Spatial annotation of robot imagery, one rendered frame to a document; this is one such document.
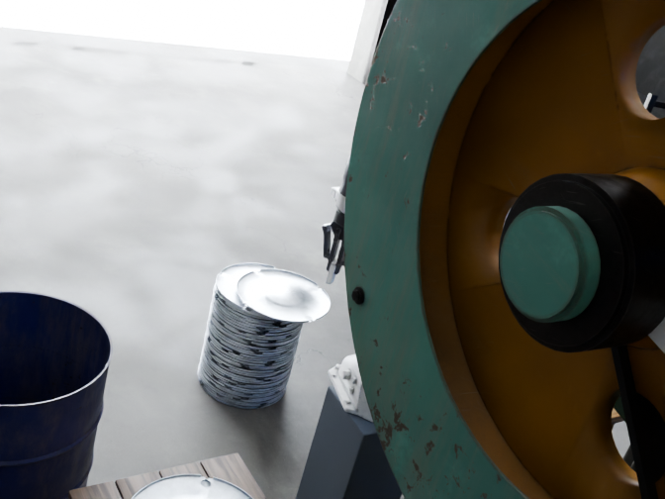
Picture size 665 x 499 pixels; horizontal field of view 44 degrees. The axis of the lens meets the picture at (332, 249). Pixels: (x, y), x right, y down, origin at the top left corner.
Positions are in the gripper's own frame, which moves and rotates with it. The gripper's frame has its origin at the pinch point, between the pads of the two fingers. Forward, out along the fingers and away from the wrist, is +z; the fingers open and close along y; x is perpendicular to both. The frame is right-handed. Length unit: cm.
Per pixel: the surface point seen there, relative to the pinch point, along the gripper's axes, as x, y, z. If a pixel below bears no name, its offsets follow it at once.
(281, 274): 10.3, -18.8, 14.1
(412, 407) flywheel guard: -121, 49, -56
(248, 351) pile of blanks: -14.2, -14.1, 28.3
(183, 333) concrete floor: 8, -48, 50
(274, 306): -8.1, -11.9, 13.9
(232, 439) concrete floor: -27, -8, 49
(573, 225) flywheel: -135, 57, -90
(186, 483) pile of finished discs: -86, 7, 11
